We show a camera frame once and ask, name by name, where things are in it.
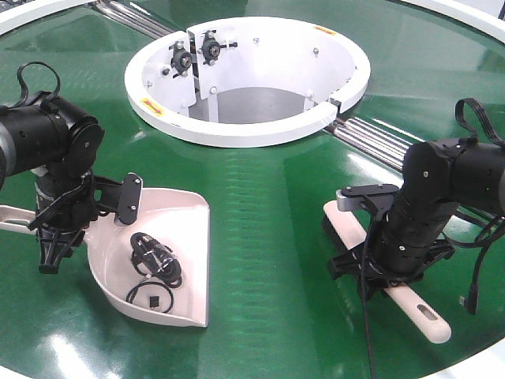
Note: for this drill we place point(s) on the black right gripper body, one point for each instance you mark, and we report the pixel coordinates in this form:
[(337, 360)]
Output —
[(403, 241)]

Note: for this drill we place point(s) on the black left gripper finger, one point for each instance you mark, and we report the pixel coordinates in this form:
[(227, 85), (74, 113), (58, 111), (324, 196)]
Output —
[(51, 246), (73, 239)]

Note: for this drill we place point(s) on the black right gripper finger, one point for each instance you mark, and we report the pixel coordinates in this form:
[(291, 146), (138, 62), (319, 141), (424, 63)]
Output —
[(347, 262)]

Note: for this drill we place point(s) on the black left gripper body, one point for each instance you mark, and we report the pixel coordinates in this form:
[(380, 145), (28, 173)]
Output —
[(68, 202)]

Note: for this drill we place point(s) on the pink hand brush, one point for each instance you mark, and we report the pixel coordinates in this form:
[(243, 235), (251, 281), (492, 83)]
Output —
[(427, 320)]

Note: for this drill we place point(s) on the pink plastic dustpan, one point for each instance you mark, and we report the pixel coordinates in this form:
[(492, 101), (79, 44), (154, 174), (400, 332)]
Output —
[(177, 219)]

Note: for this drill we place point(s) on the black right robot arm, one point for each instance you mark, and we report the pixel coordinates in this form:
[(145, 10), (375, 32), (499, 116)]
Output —
[(406, 221)]

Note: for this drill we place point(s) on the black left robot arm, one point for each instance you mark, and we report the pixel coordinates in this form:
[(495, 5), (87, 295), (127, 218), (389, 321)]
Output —
[(59, 141)]

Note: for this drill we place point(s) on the right steel roller set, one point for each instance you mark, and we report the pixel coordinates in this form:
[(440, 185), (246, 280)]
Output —
[(371, 138)]

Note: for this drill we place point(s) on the steel roller set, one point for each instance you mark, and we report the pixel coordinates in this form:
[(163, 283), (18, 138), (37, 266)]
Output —
[(371, 138), (132, 17)]

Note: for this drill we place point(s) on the front orange warning sticker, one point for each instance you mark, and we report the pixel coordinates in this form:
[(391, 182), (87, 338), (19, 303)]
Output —
[(153, 106)]

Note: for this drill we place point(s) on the orange warning sticker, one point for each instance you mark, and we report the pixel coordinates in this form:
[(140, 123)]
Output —
[(153, 106), (328, 31)]

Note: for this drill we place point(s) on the left black bearing block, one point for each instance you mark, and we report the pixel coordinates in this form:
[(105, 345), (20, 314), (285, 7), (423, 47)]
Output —
[(181, 60)]

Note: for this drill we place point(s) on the black bearing block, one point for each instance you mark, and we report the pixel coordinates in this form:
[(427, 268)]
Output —
[(181, 60), (211, 47)]

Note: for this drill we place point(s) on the white outer rim left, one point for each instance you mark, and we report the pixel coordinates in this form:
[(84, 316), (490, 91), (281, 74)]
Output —
[(25, 13)]

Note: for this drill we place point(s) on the white rim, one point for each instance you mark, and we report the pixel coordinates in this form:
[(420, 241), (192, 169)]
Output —
[(486, 16), (25, 13)]

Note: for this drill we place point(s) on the left steel roller set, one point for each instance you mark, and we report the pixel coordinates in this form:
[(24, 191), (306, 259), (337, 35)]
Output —
[(132, 17)]

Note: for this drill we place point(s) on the right black bearing block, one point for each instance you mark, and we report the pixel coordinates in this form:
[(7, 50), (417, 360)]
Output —
[(211, 47)]

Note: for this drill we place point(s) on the rear orange warning sticker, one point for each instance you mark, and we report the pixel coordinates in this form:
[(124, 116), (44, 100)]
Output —
[(328, 31)]

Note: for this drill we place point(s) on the white outer rim right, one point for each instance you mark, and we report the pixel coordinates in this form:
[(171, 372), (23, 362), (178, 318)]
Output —
[(486, 16)]

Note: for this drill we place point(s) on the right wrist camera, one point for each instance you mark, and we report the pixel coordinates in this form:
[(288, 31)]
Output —
[(372, 197)]

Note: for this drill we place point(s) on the white central ring housing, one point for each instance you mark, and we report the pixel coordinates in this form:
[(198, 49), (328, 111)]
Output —
[(283, 82)]

